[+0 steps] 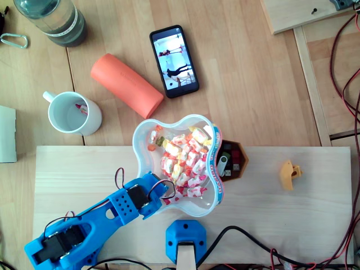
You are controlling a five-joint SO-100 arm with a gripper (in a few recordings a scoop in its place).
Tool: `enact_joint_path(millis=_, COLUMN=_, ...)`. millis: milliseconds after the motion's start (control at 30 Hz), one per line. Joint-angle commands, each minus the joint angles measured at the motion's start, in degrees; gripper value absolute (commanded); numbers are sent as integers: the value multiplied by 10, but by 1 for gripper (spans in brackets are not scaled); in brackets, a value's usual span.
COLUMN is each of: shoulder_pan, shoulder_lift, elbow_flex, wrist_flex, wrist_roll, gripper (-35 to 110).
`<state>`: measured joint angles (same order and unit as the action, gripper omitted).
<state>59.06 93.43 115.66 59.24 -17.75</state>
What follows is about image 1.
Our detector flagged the dark water bottle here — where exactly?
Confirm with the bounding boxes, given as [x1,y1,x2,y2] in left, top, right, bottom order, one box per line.
[12,0,88,48]

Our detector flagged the red black braided cable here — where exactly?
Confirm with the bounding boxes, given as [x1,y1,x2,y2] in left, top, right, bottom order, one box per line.
[328,12,360,267]

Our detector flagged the wooden camera post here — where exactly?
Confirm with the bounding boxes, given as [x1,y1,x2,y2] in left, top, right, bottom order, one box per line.
[176,241,197,270]

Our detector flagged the thin black cable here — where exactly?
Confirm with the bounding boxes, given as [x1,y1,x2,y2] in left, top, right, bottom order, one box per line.
[92,258,158,270]

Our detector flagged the light wooden frame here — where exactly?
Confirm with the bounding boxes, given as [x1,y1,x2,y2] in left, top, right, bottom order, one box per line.
[292,24,360,147]

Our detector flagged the thin red wire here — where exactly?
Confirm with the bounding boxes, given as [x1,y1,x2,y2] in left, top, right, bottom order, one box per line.
[269,246,318,270]

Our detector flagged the clear Haribo candy tub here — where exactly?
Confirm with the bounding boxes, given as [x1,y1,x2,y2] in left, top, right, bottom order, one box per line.
[132,114,224,218]

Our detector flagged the blue post base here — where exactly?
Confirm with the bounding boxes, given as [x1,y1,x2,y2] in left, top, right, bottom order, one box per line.
[165,219,208,265]

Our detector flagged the silver swivel USB stick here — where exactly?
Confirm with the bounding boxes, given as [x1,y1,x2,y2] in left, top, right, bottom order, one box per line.
[216,155,228,177]

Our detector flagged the black smartphone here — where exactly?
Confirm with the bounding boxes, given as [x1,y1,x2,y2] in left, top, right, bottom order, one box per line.
[149,24,200,99]

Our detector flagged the large light wooden board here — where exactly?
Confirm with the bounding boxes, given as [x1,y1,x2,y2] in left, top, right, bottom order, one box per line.
[32,145,354,265]

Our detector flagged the small light wooden board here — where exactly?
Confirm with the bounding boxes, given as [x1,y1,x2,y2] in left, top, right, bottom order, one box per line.
[258,0,357,35]

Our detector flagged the orange cylindrical case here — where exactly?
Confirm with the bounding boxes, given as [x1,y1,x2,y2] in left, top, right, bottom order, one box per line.
[90,53,164,119]

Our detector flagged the thick black cable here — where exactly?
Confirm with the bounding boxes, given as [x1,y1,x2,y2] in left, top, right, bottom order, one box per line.
[196,226,355,269]

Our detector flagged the white box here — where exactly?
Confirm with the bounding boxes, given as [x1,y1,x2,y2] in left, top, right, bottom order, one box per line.
[0,105,17,164]

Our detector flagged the yellow 3D-printed part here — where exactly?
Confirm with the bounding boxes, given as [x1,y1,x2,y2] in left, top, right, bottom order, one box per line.
[279,159,304,191]

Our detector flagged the wrapped fruit candy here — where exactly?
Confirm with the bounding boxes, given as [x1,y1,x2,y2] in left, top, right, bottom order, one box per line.
[163,142,182,157]
[187,137,203,152]
[171,134,187,147]
[187,186,208,198]
[188,127,212,146]
[148,125,164,145]

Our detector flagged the brown hexagonal cup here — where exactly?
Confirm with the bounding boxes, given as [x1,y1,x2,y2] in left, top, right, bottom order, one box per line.
[218,139,250,183]

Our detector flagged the grey plastic part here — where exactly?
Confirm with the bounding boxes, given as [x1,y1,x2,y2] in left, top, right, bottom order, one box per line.
[327,0,354,11]

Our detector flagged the silver carabiner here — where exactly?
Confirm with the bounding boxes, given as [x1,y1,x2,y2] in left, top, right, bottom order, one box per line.
[0,33,29,50]

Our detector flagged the white ceramic mug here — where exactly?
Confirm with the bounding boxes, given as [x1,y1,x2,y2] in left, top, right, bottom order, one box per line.
[42,91,103,137]

